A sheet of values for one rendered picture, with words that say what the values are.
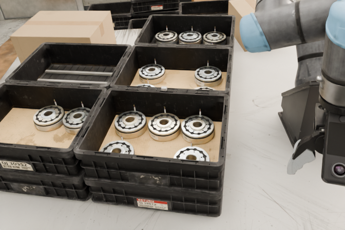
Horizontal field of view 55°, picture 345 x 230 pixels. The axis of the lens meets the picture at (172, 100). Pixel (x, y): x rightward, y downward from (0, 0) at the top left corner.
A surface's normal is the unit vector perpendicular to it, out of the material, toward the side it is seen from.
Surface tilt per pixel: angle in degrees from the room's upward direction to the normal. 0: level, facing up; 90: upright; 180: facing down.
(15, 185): 90
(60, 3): 90
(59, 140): 0
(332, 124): 35
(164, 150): 0
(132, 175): 90
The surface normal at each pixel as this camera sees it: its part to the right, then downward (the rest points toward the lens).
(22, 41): -0.16, 0.61
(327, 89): -0.90, 0.36
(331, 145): -0.28, -0.32
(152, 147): -0.07, -0.79
